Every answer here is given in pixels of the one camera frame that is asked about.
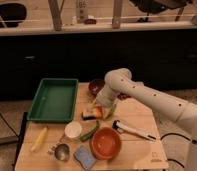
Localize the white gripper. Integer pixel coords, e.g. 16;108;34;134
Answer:
90;86;119;110

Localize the red orange apple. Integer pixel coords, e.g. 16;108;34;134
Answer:
94;106;103;119

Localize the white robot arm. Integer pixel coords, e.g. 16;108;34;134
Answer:
96;68;197;171

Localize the dark maroon bowl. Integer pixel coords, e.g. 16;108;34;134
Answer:
88;79;105;96

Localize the orange red bowl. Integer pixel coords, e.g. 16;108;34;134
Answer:
90;127;122;160

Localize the black base brush block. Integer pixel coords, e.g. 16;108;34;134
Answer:
81;112;96;120

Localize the green chili pepper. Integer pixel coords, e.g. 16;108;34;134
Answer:
79;121;100;142

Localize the bunch of dark grapes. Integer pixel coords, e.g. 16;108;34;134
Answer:
118;93;131;100

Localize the white small cup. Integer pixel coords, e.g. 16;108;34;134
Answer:
64;121;82;139

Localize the green plastic tray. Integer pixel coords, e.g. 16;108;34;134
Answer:
27;78;78;123

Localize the blue sponge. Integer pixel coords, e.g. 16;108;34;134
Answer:
73;145;96;171

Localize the yellow corn cob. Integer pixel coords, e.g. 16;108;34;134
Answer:
31;127;48;152

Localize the metal measuring cup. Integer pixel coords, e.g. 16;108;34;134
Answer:
48;143;70;162

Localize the small dark red dish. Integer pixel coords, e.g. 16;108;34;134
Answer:
84;19;97;25

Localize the white bottle in background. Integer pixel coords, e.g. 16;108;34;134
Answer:
76;0;88;23

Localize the black office chair right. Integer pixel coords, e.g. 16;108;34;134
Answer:
129;0;193;23

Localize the black office chair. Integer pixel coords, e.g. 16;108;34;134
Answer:
0;3;27;28
129;0;193;23

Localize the black office chair left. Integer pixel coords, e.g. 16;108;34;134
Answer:
0;3;27;28

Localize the black cable on floor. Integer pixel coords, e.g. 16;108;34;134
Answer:
160;133;193;171

